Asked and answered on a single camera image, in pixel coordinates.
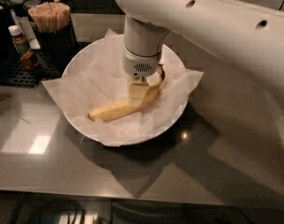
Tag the white flat packet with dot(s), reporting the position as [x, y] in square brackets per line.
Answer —
[27, 29]

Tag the grey lidded shaker jar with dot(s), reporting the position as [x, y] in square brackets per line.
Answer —
[17, 6]

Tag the white paper liner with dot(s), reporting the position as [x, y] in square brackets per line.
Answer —
[86, 87]

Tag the small red-brown jar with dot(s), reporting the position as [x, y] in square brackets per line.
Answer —
[29, 61]

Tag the small brown sauce bottle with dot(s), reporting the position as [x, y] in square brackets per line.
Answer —
[19, 40]

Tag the black chopstick holder cup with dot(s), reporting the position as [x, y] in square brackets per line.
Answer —
[61, 46]

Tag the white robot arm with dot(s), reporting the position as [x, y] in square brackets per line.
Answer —
[247, 36]

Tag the black container far left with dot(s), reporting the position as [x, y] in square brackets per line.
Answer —
[5, 22]

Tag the black grid mat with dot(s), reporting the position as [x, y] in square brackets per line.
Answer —
[13, 74]

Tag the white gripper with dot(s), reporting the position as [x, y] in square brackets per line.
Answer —
[140, 65]

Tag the yellow banana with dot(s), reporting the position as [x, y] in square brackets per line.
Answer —
[122, 108]

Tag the white bowl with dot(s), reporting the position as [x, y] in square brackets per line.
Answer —
[86, 56]

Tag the bundle of wooden chopsticks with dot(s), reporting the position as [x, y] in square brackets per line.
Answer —
[50, 17]

